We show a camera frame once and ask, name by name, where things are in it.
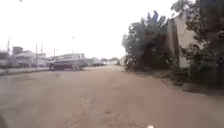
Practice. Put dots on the brown dirt road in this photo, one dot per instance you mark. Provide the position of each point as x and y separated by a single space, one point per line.
100 96

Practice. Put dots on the green trees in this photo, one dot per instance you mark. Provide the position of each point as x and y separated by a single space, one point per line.
146 43

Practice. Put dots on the dark parked vehicle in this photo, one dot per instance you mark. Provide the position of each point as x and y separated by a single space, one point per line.
67 63

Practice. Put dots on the robot's own part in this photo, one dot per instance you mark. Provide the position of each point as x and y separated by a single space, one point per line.
150 126

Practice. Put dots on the pale concrete building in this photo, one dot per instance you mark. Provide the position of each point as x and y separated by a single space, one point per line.
181 38

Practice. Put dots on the pole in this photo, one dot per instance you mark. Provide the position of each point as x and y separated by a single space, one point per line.
36 57

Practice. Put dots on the weedy verge strip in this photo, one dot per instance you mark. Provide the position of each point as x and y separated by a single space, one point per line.
186 83

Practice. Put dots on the row of distant buildings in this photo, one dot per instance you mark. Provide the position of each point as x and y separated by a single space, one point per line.
25 57

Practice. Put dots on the dark fence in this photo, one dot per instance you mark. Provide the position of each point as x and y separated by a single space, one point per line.
206 75

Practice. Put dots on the low pale wall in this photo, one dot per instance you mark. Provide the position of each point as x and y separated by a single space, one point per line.
20 70

